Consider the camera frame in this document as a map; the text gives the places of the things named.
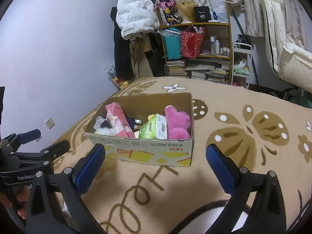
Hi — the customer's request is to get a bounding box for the black coat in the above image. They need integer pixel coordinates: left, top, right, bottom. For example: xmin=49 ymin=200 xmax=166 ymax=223
xmin=111 ymin=7 xmax=135 ymax=81

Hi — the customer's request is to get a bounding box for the person's left hand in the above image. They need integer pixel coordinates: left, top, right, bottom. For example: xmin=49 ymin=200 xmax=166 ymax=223
xmin=0 ymin=186 xmax=30 ymax=220

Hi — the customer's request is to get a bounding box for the cardboard box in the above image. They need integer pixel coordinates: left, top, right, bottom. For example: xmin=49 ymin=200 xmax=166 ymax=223
xmin=84 ymin=92 xmax=195 ymax=168

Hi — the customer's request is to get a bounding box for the pink packet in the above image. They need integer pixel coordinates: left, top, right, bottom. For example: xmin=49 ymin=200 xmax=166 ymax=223
xmin=105 ymin=102 xmax=135 ymax=138

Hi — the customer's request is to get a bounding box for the beige floral blanket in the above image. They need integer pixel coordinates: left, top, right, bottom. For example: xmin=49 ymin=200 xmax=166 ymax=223
xmin=49 ymin=76 xmax=312 ymax=234

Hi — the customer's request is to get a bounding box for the teal bag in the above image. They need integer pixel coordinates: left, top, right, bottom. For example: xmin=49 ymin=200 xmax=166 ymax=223
xmin=159 ymin=28 xmax=182 ymax=60

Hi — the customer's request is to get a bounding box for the black pink printed bag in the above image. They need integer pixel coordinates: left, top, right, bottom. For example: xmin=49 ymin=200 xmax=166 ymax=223
xmin=156 ymin=0 xmax=182 ymax=26

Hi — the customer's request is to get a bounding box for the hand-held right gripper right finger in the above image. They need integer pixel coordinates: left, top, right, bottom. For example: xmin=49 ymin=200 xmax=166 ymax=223
xmin=206 ymin=143 xmax=287 ymax=234

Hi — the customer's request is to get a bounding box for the pink plush bear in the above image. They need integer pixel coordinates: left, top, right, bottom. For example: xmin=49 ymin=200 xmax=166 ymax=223
xmin=164 ymin=105 xmax=192 ymax=140

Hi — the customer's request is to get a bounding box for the white trolley cart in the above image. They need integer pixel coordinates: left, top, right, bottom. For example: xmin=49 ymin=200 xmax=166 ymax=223
xmin=230 ymin=42 xmax=253 ymax=90

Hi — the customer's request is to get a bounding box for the pile of snack packets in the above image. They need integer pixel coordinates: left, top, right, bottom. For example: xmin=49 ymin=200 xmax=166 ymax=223
xmin=105 ymin=64 xmax=134 ymax=90

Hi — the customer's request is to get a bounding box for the purple plush toy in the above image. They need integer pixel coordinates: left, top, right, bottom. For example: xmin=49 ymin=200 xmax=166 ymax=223
xmin=126 ymin=117 xmax=143 ymax=132

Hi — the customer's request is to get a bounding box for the green tissue pack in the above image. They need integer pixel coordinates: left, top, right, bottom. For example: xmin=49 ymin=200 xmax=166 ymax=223
xmin=138 ymin=113 xmax=169 ymax=140

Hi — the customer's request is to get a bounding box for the black white fluffy toy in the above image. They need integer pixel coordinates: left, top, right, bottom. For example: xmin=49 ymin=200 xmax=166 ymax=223
xmin=94 ymin=116 xmax=118 ymax=136

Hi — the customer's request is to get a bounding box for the white puffer jacket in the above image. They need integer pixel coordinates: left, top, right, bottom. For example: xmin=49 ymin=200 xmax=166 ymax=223
xmin=116 ymin=0 xmax=160 ymax=41

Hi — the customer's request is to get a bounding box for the stack of books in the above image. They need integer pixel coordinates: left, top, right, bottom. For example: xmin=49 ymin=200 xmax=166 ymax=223
xmin=166 ymin=59 xmax=187 ymax=78

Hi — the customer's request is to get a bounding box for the wooden shelf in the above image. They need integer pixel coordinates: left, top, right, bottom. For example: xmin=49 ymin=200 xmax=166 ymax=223
xmin=155 ymin=0 xmax=232 ymax=85

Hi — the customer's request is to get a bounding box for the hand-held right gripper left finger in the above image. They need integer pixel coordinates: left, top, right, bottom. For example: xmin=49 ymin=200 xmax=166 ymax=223
xmin=26 ymin=143 xmax=106 ymax=234

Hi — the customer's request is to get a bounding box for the stack of magazines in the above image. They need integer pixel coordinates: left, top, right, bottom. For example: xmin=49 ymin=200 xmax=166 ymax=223
xmin=185 ymin=60 xmax=230 ymax=84

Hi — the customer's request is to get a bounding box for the beige coat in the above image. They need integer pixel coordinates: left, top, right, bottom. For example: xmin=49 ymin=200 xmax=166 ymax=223
xmin=129 ymin=32 xmax=154 ymax=79

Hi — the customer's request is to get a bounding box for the black box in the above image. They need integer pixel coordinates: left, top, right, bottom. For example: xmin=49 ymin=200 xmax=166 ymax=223
xmin=194 ymin=5 xmax=211 ymax=22

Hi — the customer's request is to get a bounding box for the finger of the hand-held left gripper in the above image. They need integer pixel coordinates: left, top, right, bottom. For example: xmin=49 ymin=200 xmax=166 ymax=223
xmin=10 ymin=140 xmax=71 ymax=167
xmin=2 ymin=129 xmax=42 ymax=152

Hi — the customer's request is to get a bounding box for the yellow plush dog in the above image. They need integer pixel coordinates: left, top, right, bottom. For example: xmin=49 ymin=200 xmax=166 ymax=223
xmin=134 ymin=113 xmax=156 ymax=138

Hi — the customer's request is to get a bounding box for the red patterned bag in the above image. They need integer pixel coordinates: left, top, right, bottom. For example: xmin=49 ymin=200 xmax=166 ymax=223
xmin=180 ymin=26 xmax=206 ymax=59

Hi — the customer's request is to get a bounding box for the white plastic bag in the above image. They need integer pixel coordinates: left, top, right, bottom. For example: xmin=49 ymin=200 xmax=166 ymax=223
xmin=208 ymin=0 xmax=229 ymax=23

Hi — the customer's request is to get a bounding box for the group of cosmetic bottles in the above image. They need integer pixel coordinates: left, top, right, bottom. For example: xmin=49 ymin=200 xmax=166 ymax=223
xmin=210 ymin=36 xmax=231 ymax=56

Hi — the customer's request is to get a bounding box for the blond wig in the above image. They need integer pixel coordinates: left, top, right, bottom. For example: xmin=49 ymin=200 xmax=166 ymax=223
xmin=175 ymin=0 xmax=198 ymax=25

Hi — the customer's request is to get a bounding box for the green object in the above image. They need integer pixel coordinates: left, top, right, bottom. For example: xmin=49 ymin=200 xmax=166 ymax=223
xmin=290 ymin=95 xmax=312 ymax=109

